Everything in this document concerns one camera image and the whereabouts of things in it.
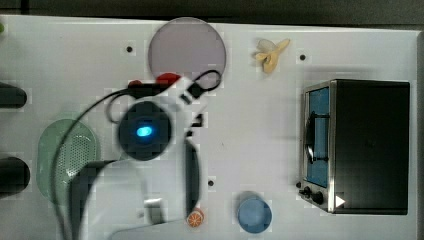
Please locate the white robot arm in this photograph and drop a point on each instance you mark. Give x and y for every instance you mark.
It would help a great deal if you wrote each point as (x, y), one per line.
(158, 180)

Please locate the green oval strainer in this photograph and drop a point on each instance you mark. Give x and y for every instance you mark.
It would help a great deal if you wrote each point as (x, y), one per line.
(80, 148)

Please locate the pink toy strawberry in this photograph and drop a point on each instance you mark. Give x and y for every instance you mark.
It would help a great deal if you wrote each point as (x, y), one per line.
(167, 78)

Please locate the grey round plate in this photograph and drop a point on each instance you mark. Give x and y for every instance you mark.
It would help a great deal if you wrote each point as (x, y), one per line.
(186, 46)

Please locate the dark red toy strawberry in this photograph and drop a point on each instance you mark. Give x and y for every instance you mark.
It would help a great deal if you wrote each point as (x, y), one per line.
(134, 84)

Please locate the peeled toy banana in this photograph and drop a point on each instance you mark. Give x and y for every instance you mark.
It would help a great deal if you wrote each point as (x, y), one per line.
(268, 53)

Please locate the toy orange half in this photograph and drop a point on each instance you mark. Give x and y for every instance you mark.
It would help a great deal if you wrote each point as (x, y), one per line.
(195, 218)

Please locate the blue cup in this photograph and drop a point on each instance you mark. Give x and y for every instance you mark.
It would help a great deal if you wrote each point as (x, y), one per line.
(253, 213)

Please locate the silver black toaster oven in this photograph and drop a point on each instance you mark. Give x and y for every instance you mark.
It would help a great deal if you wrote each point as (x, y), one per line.
(355, 146)

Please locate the large black pot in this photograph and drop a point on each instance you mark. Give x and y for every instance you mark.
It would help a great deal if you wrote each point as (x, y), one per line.
(14, 176)

